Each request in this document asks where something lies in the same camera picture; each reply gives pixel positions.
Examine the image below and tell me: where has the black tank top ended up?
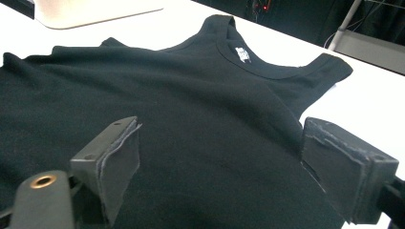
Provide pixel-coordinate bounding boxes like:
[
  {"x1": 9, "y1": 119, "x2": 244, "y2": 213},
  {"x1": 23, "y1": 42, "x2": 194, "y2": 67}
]
[{"x1": 0, "y1": 13, "x2": 354, "y2": 229}]

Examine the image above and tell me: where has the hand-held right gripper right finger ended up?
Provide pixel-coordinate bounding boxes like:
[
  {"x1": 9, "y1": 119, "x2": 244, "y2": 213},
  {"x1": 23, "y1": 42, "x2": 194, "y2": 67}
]
[{"x1": 300, "y1": 116, "x2": 399, "y2": 225}]

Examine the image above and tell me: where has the black device with red light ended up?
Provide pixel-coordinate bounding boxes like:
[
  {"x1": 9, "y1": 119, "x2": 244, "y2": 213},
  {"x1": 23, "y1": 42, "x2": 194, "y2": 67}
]
[{"x1": 251, "y1": 0, "x2": 271, "y2": 13}]

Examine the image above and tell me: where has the beige plastic basket grey rim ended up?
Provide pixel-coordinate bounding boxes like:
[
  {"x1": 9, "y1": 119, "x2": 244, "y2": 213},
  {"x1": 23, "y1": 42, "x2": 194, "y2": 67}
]
[{"x1": 32, "y1": 0, "x2": 165, "y2": 31}]

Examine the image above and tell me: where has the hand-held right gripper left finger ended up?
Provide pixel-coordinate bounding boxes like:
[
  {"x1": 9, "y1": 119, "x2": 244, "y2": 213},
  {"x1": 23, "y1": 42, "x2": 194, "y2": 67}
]
[{"x1": 70, "y1": 115, "x2": 142, "y2": 227}]

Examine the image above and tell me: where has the grey metal stand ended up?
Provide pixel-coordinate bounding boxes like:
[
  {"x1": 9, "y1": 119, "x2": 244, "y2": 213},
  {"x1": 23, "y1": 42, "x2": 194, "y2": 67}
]
[{"x1": 328, "y1": 0, "x2": 405, "y2": 75}]

